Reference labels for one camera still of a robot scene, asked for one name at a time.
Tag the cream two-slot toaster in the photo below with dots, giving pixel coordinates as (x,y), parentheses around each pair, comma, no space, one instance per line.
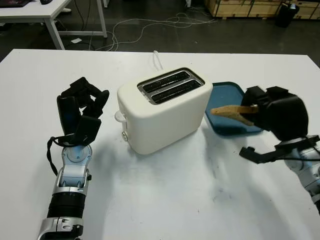
(165,125)

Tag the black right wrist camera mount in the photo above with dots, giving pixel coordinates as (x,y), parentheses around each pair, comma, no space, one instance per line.
(260,156)

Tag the white office desk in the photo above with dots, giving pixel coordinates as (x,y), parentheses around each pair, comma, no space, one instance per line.
(27,12)

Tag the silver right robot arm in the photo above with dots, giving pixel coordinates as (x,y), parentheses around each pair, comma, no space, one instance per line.
(310,175)

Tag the brown bread slice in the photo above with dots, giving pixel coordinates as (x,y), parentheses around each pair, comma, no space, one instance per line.
(230,111)

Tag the silver toaster knob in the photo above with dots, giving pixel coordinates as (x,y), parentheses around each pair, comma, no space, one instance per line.
(124,135)

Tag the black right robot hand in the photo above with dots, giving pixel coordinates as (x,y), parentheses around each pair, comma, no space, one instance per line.
(285,115)

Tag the stacked wooden crates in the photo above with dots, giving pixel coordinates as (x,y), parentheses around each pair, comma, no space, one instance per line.
(240,8)

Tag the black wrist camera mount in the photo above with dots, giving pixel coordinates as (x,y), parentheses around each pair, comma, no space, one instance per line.
(87,130)
(260,156)

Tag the white paper sheet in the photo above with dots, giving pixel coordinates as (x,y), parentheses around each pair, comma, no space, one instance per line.
(76,40)

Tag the black computer mouse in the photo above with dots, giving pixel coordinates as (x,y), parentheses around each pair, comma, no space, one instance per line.
(46,1)

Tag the white table frame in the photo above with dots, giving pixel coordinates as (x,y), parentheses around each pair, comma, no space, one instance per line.
(188,3)

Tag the black waste bin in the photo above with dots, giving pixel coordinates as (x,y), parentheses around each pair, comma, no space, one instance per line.
(286,16)

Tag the white toaster lever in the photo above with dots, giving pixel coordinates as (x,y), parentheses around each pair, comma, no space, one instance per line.
(119,117)

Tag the white shoe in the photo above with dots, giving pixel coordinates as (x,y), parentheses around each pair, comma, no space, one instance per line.
(66,10)

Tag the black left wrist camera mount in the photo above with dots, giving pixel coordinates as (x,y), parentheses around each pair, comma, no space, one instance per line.
(87,130)

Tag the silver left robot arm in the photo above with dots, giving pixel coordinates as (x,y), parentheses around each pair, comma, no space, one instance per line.
(72,175)

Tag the dark desk mat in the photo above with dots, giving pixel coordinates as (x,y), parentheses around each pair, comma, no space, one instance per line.
(12,2)

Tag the blue plastic tray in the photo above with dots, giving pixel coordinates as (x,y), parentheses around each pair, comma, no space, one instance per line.
(225,95)

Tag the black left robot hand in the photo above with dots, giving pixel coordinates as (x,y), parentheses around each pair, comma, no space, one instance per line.
(66,115)

